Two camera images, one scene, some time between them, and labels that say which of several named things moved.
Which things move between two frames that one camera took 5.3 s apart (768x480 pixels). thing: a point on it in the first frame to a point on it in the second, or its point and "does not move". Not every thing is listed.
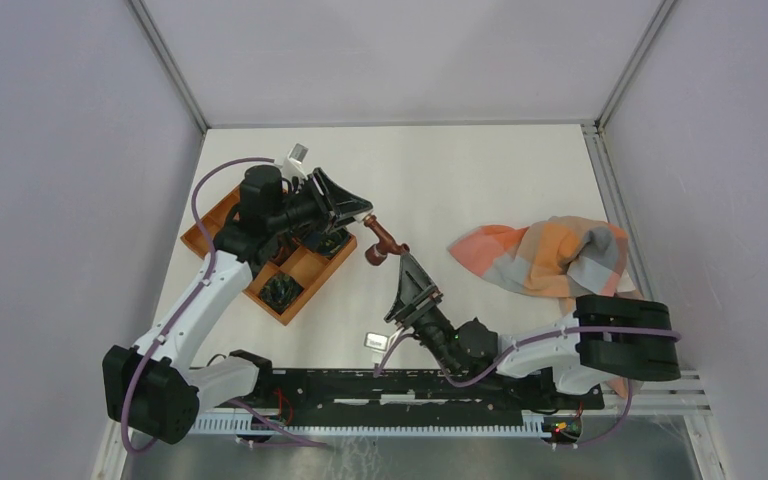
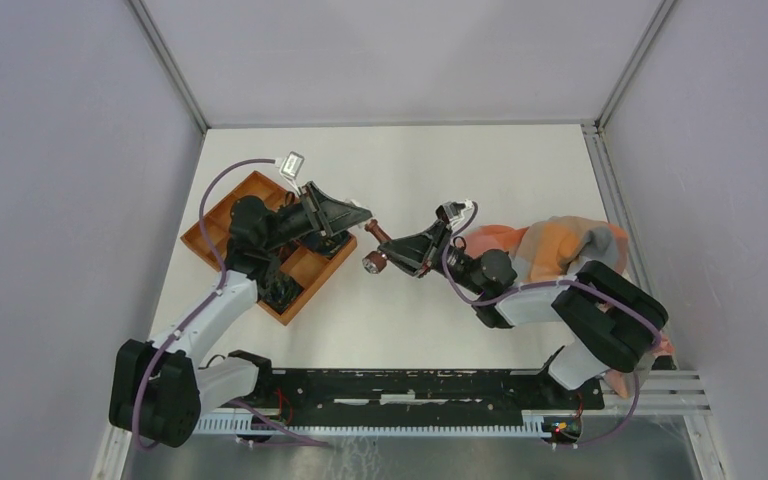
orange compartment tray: [283, 284] does not move
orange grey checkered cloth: [559, 257] does not move
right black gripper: [417, 294] to [418, 254]
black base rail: [412, 399] does not move
